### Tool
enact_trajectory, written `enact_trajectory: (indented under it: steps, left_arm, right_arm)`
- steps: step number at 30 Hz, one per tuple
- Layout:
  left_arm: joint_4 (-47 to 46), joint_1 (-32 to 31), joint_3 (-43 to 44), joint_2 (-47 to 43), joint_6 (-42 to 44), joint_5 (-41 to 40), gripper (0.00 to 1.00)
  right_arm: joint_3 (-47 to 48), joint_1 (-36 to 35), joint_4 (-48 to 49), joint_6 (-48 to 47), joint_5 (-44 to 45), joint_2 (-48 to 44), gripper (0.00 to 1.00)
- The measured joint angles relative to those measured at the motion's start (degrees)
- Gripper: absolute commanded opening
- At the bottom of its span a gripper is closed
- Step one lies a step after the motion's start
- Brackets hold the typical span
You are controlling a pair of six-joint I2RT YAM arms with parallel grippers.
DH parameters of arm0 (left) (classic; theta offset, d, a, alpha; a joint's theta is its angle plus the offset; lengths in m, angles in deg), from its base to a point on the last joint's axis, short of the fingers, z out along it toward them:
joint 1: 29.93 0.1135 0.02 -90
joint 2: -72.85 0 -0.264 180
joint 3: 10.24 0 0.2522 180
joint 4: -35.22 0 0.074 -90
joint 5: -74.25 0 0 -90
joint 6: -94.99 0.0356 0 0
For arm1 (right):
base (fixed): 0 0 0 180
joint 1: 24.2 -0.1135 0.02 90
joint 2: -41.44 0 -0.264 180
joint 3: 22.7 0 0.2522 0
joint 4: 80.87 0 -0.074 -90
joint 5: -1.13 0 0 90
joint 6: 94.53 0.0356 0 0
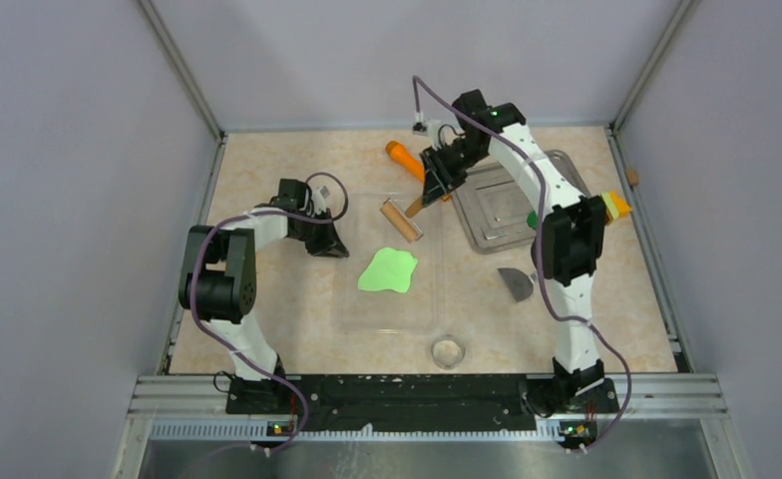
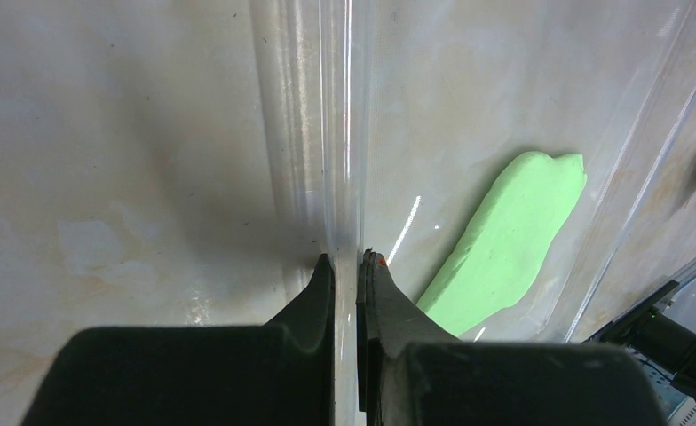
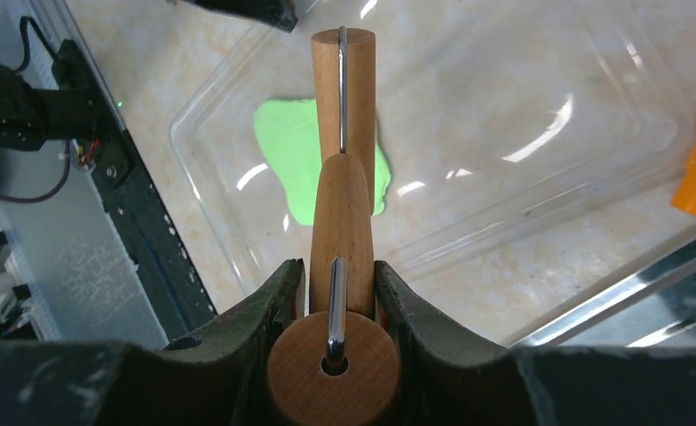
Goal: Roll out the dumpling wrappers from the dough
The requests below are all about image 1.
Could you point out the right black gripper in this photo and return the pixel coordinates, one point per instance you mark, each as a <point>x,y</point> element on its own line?
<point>438,182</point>

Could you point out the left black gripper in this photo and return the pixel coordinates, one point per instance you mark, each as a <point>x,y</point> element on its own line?
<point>327,244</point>

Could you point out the wooden double-ended roller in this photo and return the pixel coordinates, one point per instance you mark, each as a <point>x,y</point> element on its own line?
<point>398,220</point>

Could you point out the green dough lump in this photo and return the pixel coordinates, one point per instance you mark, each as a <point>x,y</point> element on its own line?
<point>390,269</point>

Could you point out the clear plastic tray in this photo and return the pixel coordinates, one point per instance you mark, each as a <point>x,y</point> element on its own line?
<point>364,231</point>

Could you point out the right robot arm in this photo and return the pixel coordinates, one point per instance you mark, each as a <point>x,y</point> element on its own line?
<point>569,225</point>

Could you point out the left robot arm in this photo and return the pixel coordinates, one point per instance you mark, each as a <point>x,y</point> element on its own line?
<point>218,284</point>

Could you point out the green dough disc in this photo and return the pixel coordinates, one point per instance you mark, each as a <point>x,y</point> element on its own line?
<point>532,220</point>

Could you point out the orange plastic rolling pin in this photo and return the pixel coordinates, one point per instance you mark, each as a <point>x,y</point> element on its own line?
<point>399,154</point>

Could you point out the stainless steel tray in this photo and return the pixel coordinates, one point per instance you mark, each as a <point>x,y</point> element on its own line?
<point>495,202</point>

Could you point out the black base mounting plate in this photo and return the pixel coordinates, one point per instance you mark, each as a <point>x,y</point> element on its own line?
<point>417,402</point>

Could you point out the orange yellow foam block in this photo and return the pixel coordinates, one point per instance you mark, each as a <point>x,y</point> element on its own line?
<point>616,207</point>

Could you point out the small wooden block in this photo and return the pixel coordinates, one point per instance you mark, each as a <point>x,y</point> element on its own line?
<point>632,176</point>

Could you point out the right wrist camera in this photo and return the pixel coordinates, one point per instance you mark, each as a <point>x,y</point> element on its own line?
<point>426,127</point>

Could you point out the metal scraper wooden handle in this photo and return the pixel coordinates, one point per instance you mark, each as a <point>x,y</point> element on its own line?
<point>520,285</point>

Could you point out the aluminium frame rail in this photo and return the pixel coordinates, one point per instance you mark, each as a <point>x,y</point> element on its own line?
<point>670,425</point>

